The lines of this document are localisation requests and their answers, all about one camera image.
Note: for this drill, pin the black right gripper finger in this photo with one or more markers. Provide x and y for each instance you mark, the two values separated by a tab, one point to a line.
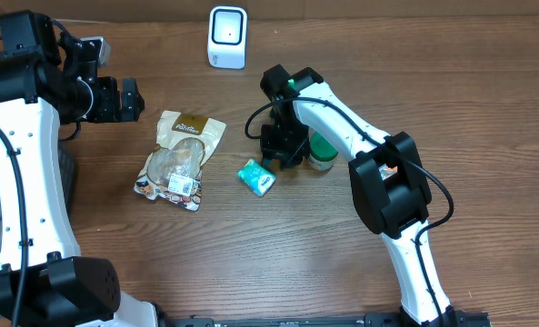
290	161
267	161

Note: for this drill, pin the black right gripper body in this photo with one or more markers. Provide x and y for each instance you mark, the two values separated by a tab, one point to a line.
292	136

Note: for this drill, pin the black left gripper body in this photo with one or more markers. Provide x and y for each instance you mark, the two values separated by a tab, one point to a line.
106	104

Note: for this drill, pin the teal tissue pack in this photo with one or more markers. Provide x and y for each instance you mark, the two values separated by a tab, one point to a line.
256	177

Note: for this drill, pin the green lid jar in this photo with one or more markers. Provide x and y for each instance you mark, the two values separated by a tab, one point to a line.
322	155

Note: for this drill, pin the brown snack pouch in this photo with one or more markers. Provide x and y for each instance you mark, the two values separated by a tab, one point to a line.
173	170

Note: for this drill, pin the orange snack packet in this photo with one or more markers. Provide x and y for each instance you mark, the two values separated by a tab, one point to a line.
386	172

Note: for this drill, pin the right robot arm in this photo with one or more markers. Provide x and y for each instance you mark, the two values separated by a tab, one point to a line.
390	187

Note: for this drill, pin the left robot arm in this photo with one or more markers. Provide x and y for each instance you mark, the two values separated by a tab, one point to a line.
48	78

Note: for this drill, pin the white barcode scanner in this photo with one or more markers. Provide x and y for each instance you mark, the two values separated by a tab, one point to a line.
226	41

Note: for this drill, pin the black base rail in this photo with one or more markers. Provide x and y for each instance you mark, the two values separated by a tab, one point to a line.
296	322

